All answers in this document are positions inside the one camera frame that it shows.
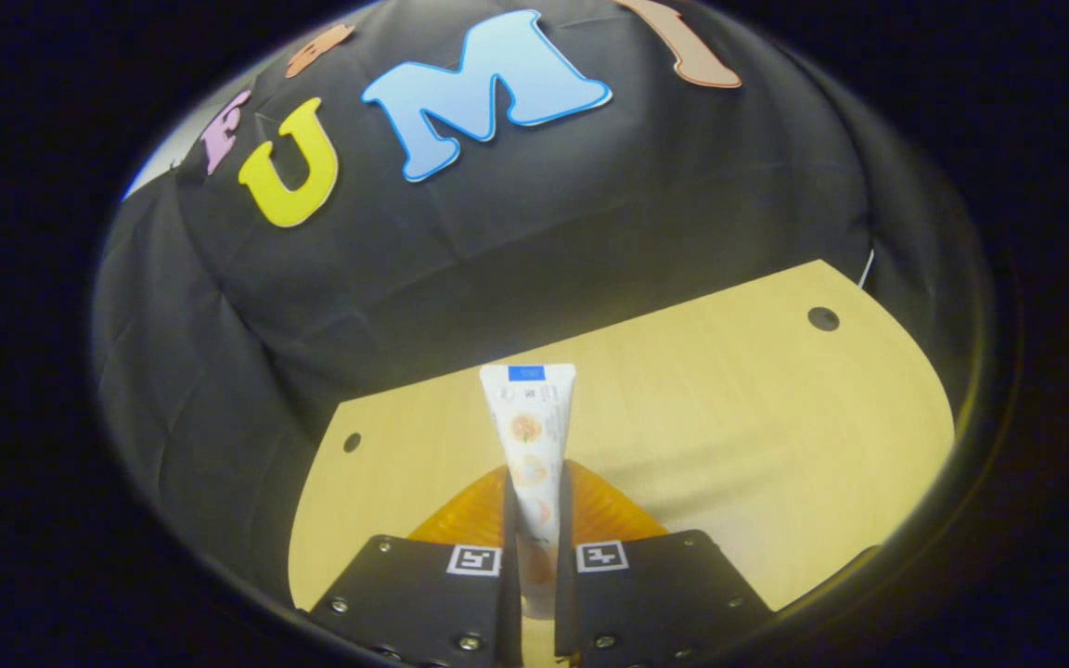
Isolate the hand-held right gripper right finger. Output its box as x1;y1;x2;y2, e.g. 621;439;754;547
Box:
553;459;777;668

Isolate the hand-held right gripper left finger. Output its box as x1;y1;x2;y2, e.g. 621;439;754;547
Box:
307;464;522;668

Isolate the white toothpaste tube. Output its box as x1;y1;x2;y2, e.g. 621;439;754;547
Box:
479;364;578;621

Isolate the black backdrop cloth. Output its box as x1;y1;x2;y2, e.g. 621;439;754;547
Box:
94;0;990;604

